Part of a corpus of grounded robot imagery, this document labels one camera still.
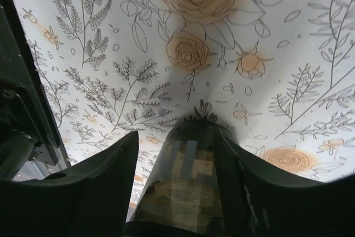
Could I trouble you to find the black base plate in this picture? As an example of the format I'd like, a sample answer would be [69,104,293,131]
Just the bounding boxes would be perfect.
[1,0,70,181]

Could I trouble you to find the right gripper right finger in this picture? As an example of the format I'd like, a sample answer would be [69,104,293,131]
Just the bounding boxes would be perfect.
[213,130,354,236]

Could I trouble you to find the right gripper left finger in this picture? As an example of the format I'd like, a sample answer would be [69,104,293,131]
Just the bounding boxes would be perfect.
[1,131,139,236]

